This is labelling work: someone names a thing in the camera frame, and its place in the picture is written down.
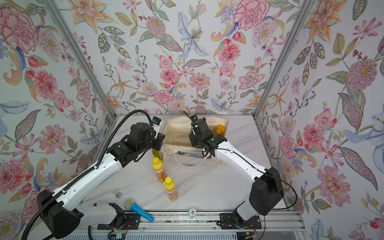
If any orange bottle yellow cap rear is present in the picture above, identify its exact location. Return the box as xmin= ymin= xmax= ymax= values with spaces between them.
xmin=152 ymin=157 xmax=166 ymax=183

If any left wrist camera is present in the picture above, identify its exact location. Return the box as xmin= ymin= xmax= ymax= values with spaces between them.
xmin=152 ymin=117 xmax=162 ymax=139

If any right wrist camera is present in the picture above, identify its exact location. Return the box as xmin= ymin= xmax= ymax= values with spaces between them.
xmin=190 ymin=115 xmax=198 ymax=123

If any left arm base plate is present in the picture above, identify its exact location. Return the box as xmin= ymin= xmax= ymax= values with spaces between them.
xmin=97 ymin=212 xmax=141 ymax=230

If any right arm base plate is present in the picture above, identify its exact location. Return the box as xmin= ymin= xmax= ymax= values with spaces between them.
xmin=216 ymin=213 xmax=262 ymax=230

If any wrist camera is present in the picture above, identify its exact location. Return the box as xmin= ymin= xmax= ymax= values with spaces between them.
xmin=190 ymin=115 xmax=198 ymax=123
xmin=152 ymin=117 xmax=162 ymax=139

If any aluminium rail frame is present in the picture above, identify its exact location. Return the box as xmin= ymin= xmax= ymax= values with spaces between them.
xmin=47 ymin=209 xmax=310 ymax=240

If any large orange dish soap bottle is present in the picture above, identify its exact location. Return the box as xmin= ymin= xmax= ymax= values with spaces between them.
xmin=214 ymin=124 xmax=226 ymax=137

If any green dish soap bottle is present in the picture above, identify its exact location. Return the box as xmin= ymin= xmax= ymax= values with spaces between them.
xmin=152 ymin=149 xmax=164 ymax=161

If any green circuit board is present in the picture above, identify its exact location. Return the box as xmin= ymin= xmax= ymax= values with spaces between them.
xmin=108 ymin=233 xmax=126 ymax=240

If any blue toy microphone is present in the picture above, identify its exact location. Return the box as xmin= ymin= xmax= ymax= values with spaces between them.
xmin=124 ymin=199 xmax=154 ymax=223

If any cream canvas shopping bag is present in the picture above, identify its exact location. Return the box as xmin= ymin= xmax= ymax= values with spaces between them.
xmin=162 ymin=115 xmax=229 ymax=169

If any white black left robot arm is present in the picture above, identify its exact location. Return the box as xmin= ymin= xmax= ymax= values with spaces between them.
xmin=37 ymin=117 xmax=165 ymax=239

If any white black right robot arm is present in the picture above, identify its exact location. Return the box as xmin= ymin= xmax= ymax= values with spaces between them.
xmin=189 ymin=115 xmax=284 ymax=221

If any orange bottle yellow cap front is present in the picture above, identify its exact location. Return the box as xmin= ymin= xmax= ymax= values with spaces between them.
xmin=164 ymin=177 xmax=178 ymax=201

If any orange bottle yellow cap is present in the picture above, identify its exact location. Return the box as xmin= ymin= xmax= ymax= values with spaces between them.
xmin=152 ymin=157 xmax=166 ymax=183
xmin=164 ymin=177 xmax=178 ymax=201

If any black corrugated cable conduit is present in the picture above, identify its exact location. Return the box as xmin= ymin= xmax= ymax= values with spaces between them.
xmin=20 ymin=109 xmax=154 ymax=240

